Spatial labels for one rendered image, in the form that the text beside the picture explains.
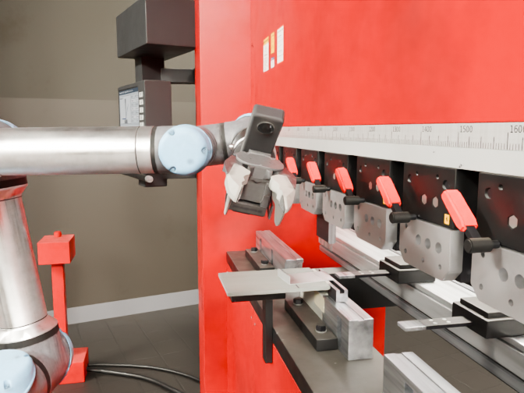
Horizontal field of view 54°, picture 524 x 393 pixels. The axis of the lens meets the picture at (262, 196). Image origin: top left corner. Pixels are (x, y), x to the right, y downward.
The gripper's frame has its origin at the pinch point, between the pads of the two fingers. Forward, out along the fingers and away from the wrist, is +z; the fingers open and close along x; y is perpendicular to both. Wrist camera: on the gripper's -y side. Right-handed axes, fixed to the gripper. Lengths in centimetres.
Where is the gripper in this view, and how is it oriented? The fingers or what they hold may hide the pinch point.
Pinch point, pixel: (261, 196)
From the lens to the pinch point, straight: 65.6
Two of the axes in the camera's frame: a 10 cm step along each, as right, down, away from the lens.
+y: -2.5, 8.9, 3.9
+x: -9.7, -2.1, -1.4
